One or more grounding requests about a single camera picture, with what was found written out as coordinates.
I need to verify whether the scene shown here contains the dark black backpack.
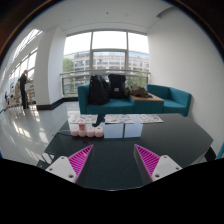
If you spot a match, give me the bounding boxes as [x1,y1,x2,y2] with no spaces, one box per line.
[108,74,126,98]

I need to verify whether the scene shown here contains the left printed magazine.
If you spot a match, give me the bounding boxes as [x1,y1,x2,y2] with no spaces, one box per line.
[68,114,98,124]

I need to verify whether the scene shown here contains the printed magazine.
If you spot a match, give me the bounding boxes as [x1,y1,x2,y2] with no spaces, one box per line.
[105,114,134,124]
[137,114,163,124]
[68,114,98,124]

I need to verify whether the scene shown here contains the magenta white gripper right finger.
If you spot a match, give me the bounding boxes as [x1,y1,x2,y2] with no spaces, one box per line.
[134,144,181,182]

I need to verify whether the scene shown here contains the person in dark clothes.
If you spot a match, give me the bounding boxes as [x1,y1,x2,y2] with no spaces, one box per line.
[19,70,29,109]

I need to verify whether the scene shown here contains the brown jacket pile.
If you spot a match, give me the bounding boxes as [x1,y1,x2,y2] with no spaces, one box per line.
[124,85,151,98]

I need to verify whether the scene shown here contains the right printed magazine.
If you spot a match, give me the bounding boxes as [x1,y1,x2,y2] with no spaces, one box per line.
[137,114,163,124]

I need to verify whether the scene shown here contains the middle printed magazine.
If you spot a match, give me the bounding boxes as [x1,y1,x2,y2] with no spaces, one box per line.
[105,114,134,124]

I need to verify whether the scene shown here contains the teal sofa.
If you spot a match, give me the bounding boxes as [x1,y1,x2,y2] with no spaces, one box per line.
[78,83,192,116]

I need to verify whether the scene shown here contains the large black backpack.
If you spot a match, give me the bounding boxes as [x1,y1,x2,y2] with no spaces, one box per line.
[88,75,110,105]

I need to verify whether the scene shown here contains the dark glass coffee table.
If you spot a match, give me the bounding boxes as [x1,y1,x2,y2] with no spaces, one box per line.
[45,114,213,190]

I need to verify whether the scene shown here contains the large window frame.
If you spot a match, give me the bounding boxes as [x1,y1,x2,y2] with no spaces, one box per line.
[61,31,150,97]

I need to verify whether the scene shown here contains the wooden sofa side table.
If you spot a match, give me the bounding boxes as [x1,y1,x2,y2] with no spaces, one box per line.
[131,94,164,102]

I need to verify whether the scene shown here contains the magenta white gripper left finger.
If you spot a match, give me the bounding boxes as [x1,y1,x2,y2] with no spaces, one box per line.
[46,145,93,183]

